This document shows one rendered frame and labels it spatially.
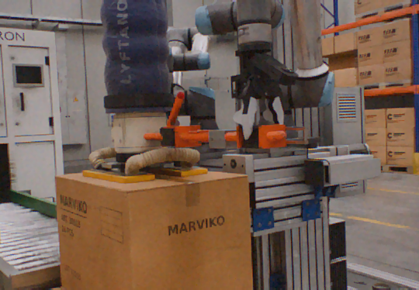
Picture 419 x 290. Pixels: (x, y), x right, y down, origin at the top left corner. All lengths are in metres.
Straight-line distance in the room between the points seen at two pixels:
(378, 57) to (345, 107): 7.59
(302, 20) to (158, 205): 0.74
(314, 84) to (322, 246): 0.79
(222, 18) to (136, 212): 0.53
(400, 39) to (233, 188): 8.17
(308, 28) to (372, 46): 8.21
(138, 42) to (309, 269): 1.17
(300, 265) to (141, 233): 0.94
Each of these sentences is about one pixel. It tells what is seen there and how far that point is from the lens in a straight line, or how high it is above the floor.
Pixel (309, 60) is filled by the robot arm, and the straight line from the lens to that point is 1.58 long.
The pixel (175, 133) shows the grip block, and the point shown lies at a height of 1.08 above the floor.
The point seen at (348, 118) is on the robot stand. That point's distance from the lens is 2.08.
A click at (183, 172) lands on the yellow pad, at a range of 1.44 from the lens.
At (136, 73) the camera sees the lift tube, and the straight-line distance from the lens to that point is 1.46.
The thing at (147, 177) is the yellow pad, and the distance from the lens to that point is 1.38.
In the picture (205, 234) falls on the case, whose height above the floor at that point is 0.79.
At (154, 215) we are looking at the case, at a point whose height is 0.87.
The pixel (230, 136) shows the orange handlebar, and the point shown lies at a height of 1.07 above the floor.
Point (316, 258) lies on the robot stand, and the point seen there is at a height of 0.51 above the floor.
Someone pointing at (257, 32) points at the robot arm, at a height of 1.30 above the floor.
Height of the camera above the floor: 1.11
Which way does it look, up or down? 3 degrees down
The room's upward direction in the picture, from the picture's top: 3 degrees counter-clockwise
